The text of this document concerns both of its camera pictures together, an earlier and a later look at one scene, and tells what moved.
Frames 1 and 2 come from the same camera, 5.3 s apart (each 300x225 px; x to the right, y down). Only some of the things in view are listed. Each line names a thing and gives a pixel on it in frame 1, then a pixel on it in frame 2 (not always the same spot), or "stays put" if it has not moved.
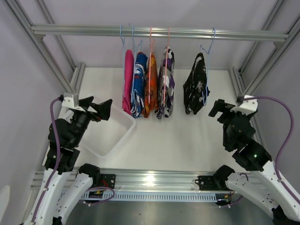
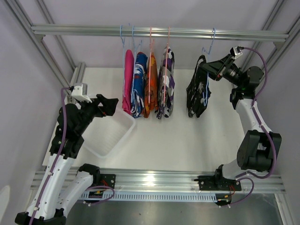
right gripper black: x=219 y=105 → x=218 y=69
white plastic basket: x=103 y=138 stays put
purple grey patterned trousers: x=166 y=84 stays put
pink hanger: x=166 y=65 stays put
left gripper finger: x=85 y=103 → x=102 y=99
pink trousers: x=128 y=72 stays put
